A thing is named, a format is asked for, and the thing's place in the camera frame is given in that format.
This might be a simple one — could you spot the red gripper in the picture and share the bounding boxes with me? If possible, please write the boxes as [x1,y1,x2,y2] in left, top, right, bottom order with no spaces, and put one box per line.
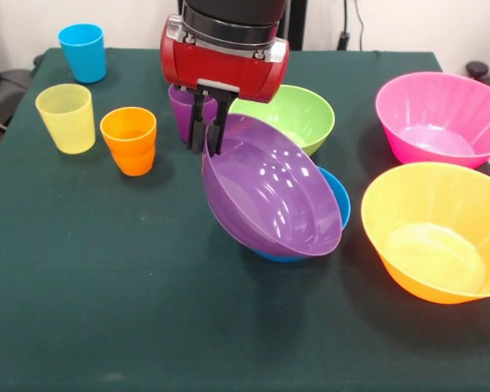
[159,14,290,157]

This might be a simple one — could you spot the purple bowl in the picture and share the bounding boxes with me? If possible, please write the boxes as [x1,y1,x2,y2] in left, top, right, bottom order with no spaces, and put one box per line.
[202,113,344,257]

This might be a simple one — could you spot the purple cup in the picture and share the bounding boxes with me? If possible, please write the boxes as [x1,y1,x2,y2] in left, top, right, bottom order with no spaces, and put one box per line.
[167,83,220,144]

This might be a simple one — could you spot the orange cup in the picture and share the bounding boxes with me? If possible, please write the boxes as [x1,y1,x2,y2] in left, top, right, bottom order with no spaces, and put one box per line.
[110,145,156,177]
[99,106,158,155]

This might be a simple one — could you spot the green bowl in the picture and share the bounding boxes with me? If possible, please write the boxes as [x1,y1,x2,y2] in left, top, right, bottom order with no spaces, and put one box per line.
[228,84,336,156]

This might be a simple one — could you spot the yellow cup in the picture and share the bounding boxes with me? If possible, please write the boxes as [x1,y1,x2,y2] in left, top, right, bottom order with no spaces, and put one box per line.
[34,82,96,155]

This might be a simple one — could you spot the blue cup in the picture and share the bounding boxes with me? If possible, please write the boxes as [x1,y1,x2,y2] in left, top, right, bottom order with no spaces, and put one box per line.
[57,23,108,85]

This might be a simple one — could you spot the blue bowl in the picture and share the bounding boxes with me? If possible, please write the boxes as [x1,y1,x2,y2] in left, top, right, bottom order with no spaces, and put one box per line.
[252,166,351,264]

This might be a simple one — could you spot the dark green table cloth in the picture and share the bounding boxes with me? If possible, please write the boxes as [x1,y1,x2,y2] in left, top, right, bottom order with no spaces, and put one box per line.
[0,47,490,392]

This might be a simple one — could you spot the black office chair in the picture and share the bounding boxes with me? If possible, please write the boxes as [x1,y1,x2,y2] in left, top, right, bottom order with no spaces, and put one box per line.
[465,60,490,97]
[0,32,38,131]

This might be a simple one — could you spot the pink bowl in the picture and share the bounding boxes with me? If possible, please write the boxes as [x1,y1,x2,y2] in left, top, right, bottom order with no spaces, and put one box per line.
[375,71,490,171]

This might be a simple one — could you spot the orange bowl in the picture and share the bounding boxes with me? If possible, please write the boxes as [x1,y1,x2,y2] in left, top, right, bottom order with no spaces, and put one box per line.
[360,161,490,305]

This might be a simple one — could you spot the black cable with plug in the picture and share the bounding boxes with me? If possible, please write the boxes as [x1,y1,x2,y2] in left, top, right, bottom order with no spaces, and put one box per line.
[336,0,365,51]

